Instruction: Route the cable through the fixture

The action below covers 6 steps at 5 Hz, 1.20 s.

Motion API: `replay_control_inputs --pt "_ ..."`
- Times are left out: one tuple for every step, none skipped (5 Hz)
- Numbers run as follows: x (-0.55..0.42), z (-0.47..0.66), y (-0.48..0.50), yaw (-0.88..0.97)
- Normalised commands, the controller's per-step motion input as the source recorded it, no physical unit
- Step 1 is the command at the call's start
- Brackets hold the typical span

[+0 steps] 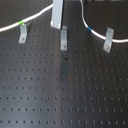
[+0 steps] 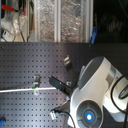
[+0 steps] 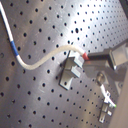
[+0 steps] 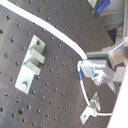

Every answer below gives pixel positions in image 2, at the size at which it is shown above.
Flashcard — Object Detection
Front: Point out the metal cable clip on pegboard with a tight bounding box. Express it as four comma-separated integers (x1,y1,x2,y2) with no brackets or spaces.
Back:
33,75,40,95

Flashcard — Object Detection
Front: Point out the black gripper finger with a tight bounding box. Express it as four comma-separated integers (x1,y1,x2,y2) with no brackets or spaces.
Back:
54,101,70,114
49,76,71,95

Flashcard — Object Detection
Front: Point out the blue clamp handle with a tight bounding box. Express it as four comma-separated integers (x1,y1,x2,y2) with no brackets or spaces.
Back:
91,26,98,44

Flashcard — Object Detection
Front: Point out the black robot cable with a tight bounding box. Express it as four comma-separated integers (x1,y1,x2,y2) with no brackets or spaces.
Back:
110,75,128,116

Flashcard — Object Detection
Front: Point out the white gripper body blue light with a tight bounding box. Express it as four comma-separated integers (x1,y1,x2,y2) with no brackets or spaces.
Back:
70,87,107,128

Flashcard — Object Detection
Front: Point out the white connector plug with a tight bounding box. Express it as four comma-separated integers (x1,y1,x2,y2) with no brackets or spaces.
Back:
49,111,58,120

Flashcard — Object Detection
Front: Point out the blue object bottom left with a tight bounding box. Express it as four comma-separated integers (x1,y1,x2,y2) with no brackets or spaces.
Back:
0,117,6,127

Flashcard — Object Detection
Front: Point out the red handled tool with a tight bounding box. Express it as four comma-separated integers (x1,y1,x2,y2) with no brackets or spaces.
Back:
1,4,25,15

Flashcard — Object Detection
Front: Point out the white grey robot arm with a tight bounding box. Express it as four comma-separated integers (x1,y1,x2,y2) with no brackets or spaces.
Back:
49,56,128,128

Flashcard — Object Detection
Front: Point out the white aluminium frame post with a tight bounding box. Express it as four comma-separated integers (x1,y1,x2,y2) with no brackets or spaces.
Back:
54,0,61,42

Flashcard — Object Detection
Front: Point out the clear bubble wrap sheet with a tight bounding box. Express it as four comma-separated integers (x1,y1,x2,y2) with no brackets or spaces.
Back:
34,0,86,43

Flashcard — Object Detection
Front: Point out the metal clip upper pegboard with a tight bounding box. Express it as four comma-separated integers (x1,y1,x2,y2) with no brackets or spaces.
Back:
63,56,71,66

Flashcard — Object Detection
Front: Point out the black perforated pegboard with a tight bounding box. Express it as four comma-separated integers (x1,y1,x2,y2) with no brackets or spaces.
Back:
0,43,128,128

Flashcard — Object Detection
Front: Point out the white cable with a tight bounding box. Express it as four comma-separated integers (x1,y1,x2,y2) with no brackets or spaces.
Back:
0,87,58,93

